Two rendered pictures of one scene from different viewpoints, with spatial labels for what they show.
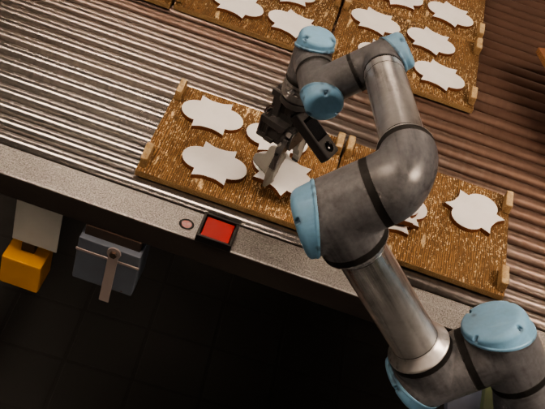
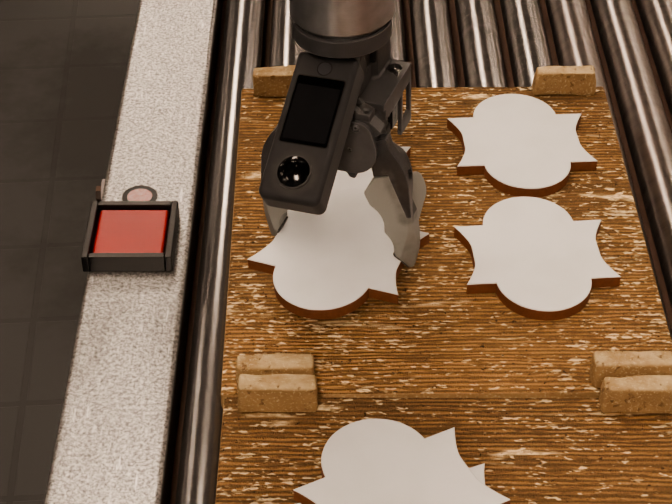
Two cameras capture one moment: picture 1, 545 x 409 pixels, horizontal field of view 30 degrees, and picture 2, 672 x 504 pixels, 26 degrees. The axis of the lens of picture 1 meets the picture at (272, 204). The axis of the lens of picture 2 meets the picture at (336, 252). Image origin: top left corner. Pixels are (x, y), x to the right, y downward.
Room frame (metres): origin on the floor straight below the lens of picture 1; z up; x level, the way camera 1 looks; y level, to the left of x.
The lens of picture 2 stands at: (1.72, -0.88, 1.72)
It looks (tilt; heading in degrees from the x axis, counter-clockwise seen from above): 40 degrees down; 90
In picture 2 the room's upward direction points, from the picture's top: straight up
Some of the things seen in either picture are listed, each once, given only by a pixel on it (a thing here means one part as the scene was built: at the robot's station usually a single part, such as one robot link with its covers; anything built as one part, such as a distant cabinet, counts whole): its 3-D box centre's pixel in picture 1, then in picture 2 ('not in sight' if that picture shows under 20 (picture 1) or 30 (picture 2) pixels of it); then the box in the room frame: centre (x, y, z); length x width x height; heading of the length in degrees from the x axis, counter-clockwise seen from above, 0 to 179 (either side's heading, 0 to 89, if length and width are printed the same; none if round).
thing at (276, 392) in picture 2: not in sight; (277, 392); (1.67, -0.12, 0.95); 0.06 x 0.02 x 0.03; 0
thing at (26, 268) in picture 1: (30, 238); not in sight; (1.52, 0.47, 0.74); 0.09 x 0.08 x 0.24; 90
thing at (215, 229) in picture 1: (216, 232); (131, 236); (1.54, 0.09, 0.92); 0.06 x 0.06 x 0.01; 0
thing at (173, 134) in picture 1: (245, 156); (435, 227); (1.80, 0.09, 0.93); 0.41 x 0.35 x 0.02; 91
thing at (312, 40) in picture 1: (311, 58); not in sight; (1.71, 0.02, 1.28); 0.09 x 0.08 x 0.11; 21
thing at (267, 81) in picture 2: (146, 154); (284, 81); (1.66, 0.29, 0.95); 0.06 x 0.02 x 0.03; 1
